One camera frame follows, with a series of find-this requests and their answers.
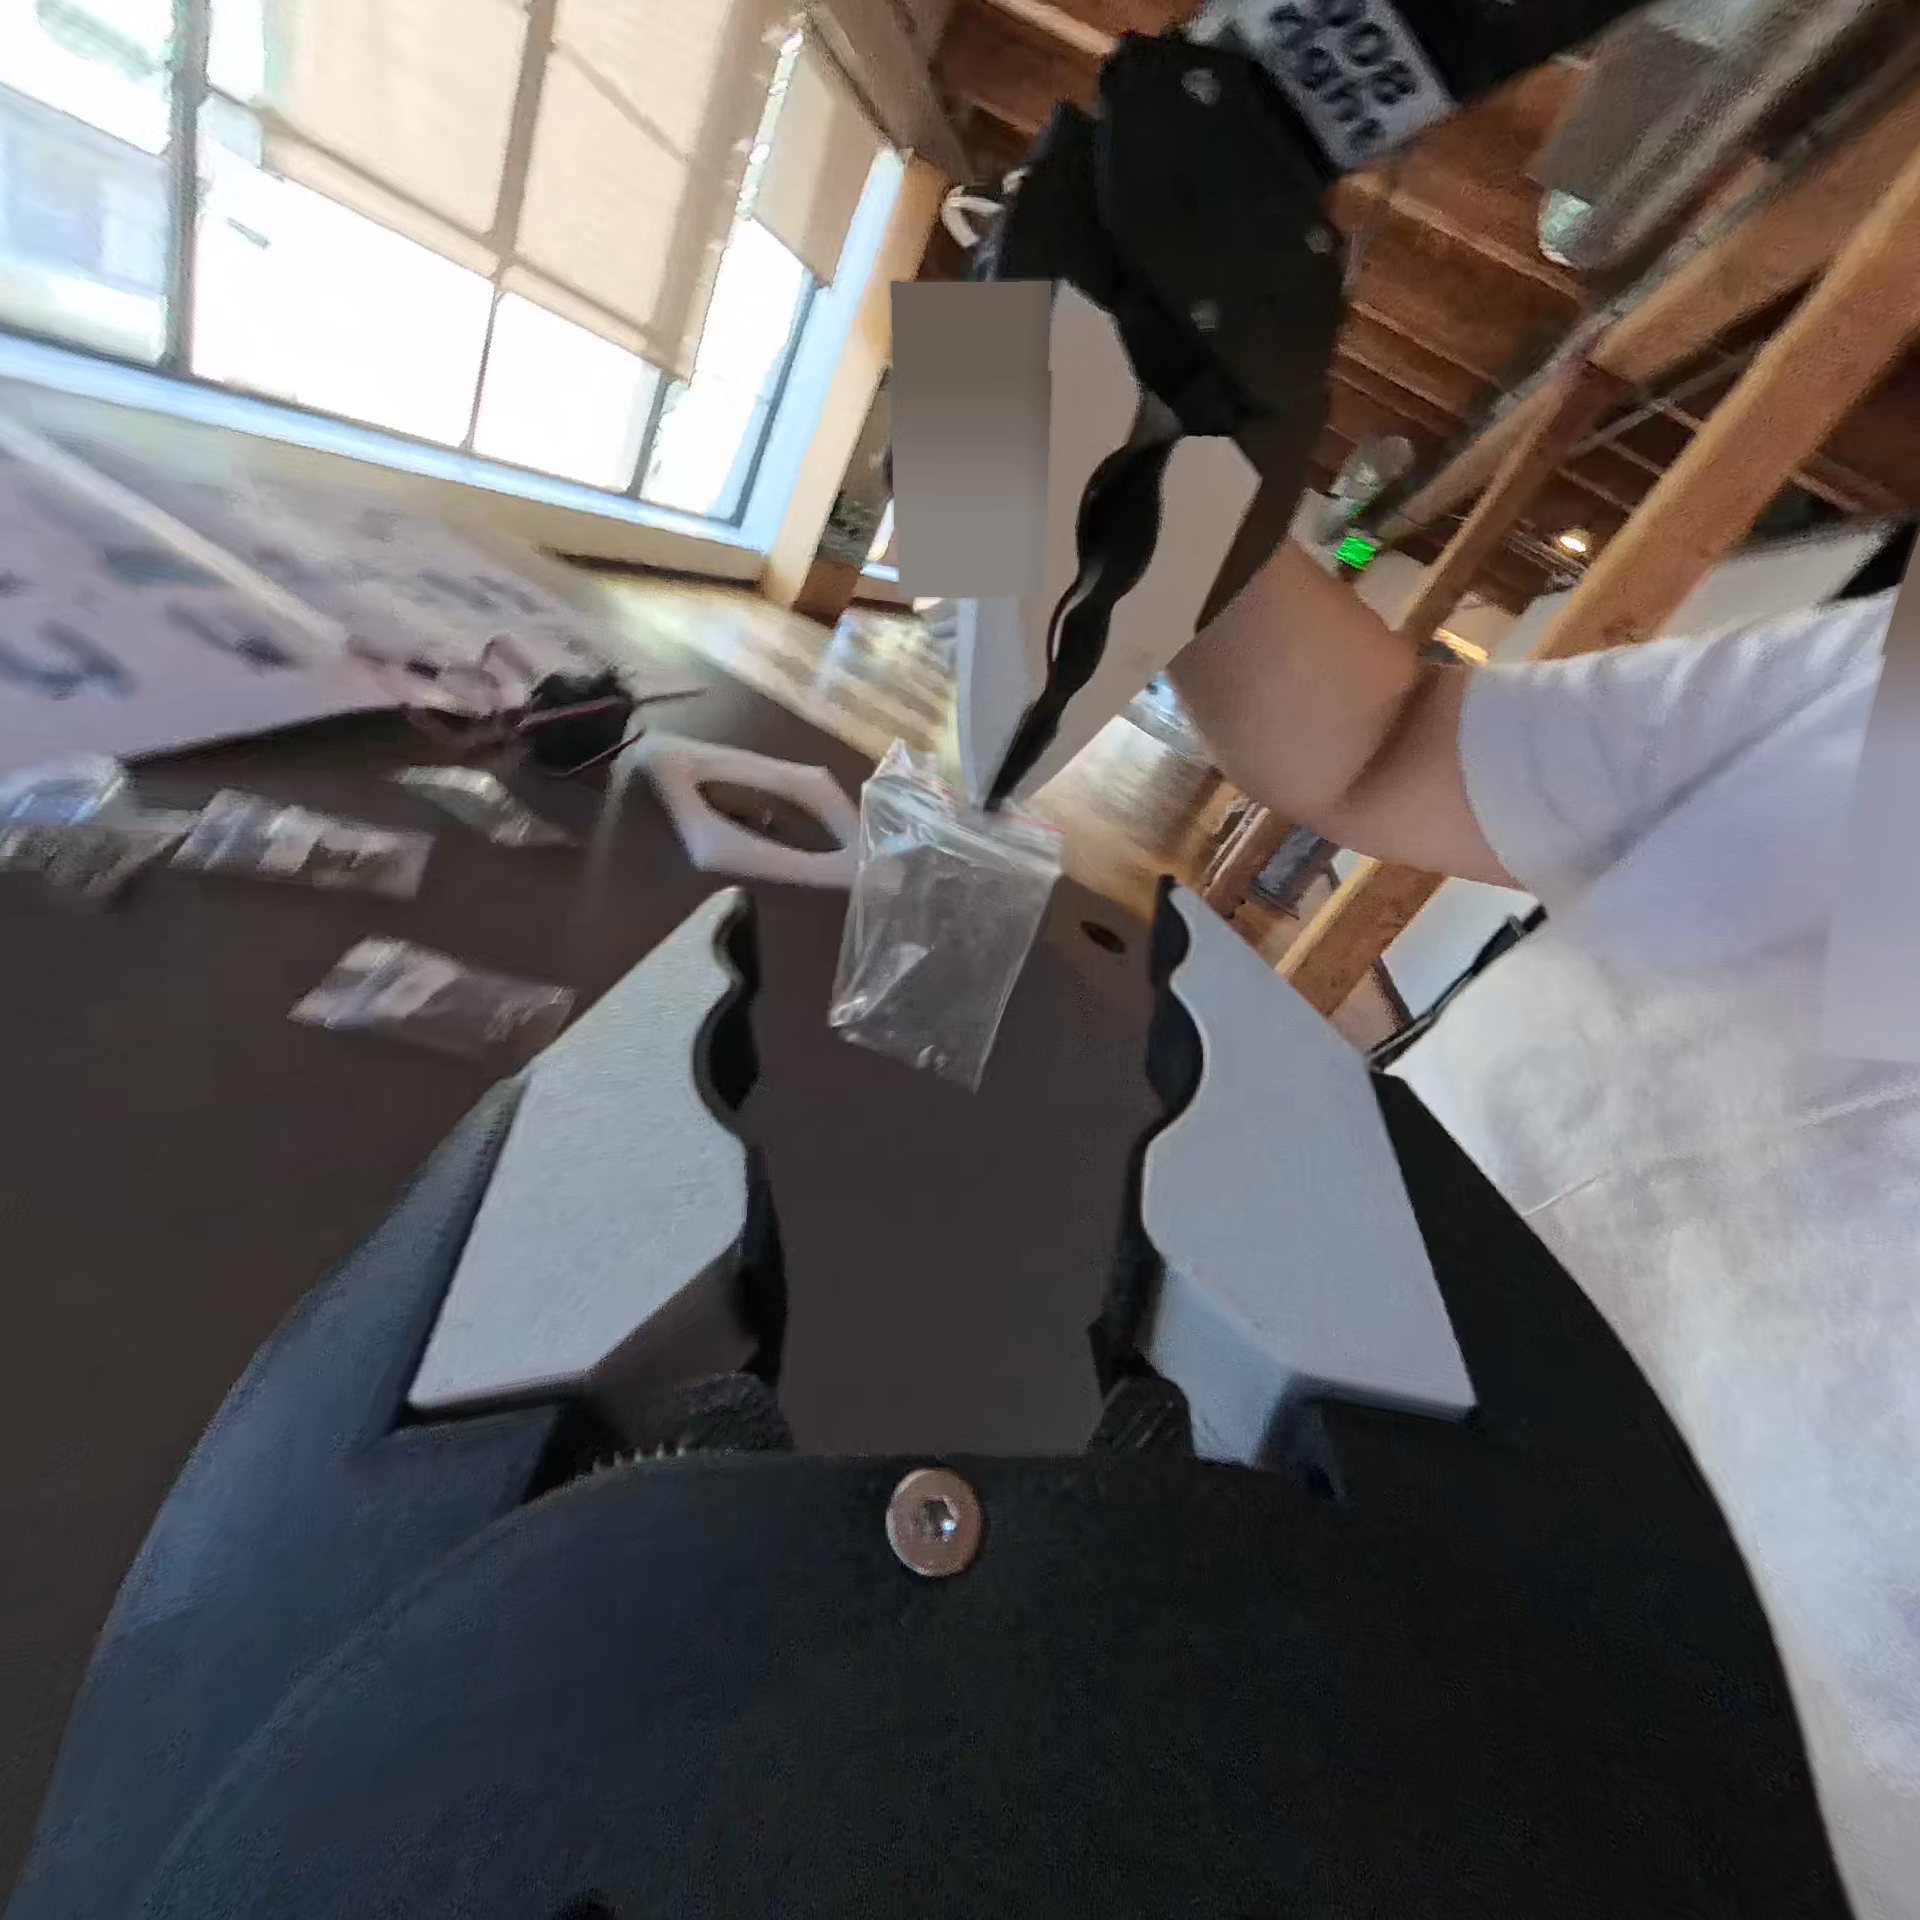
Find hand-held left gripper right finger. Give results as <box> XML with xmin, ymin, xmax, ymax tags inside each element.
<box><xmin>1103</xmin><ymin>877</ymin><xmax>1481</xmax><ymax>1469</ymax></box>

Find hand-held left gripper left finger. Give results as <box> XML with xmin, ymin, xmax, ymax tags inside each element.
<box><xmin>404</xmin><ymin>884</ymin><xmax>788</xmax><ymax>1421</ymax></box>

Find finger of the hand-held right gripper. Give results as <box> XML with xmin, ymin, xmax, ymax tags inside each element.
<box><xmin>996</xmin><ymin>431</ymin><xmax>1264</xmax><ymax>804</ymax></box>
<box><xmin>959</xmin><ymin>282</ymin><xmax>1175</xmax><ymax>804</ymax></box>

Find white foam square with hole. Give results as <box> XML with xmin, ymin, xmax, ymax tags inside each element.
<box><xmin>646</xmin><ymin>737</ymin><xmax>876</xmax><ymax>889</ymax></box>

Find small clear zip bag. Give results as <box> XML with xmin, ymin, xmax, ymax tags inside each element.
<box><xmin>828</xmin><ymin>739</ymin><xmax>1066</xmax><ymax>1093</ymax></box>

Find black servo motor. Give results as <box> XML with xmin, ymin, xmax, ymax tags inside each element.
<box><xmin>516</xmin><ymin>668</ymin><xmax>650</xmax><ymax>777</ymax></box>

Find person's right forearm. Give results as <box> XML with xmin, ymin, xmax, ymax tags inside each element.
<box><xmin>1169</xmin><ymin>538</ymin><xmax>1520</xmax><ymax>889</ymax></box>

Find dark brown desk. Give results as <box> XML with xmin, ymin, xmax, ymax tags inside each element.
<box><xmin>0</xmin><ymin>645</ymin><xmax>1308</xmax><ymax>1920</ymax></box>

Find scattered clear screw bags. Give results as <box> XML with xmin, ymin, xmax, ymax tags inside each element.
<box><xmin>0</xmin><ymin>755</ymin><xmax>583</xmax><ymax>1069</ymax></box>

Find person's white shirt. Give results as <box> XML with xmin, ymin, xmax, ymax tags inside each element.
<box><xmin>1380</xmin><ymin>585</ymin><xmax>1920</xmax><ymax>1920</ymax></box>

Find printed instruction sheet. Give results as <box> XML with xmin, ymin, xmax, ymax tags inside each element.
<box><xmin>0</xmin><ymin>412</ymin><xmax>640</xmax><ymax>767</ymax></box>

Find silver metal air duct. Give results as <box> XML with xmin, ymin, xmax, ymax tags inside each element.
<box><xmin>1529</xmin><ymin>0</ymin><xmax>1802</xmax><ymax>275</ymax></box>

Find light wooden furniture frame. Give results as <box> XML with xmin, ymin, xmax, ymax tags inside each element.
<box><xmin>1200</xmin><ymin>151</ymin><xmax>1920</xmax><ymax>1022</ymax></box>

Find window wall with blinds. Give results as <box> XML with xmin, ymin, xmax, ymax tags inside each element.
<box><xmin>0</xmin><ymin>0</ymin><xmax>916</xmax><ymax>527</ymax></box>

